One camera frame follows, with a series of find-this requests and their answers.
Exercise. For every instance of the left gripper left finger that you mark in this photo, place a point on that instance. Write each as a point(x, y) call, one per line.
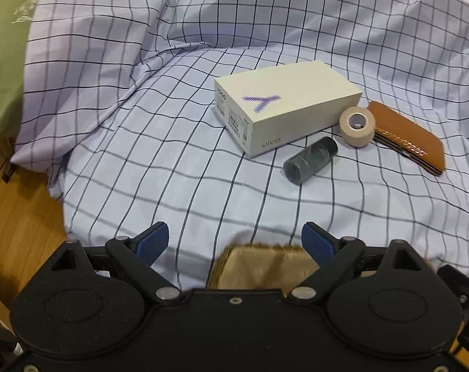
point(134, 257)

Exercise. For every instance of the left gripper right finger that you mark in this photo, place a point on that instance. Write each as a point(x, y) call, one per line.
point(336, 260)

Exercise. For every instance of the woven lined basket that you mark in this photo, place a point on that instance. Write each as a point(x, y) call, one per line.
point(261, 267)

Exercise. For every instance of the grey translucent bottle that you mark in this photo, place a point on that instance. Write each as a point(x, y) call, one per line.
point(310, 160)

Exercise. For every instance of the beige tape roll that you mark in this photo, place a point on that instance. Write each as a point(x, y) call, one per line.
point(357, 126)

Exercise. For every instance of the brown leather wallet case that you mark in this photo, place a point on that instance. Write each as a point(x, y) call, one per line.
point(408, 139)

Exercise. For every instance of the checkered lavender sheet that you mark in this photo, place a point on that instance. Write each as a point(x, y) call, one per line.
point(118, 109)

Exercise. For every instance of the white vivo phone box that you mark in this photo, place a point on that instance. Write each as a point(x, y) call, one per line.
point(267, 108)

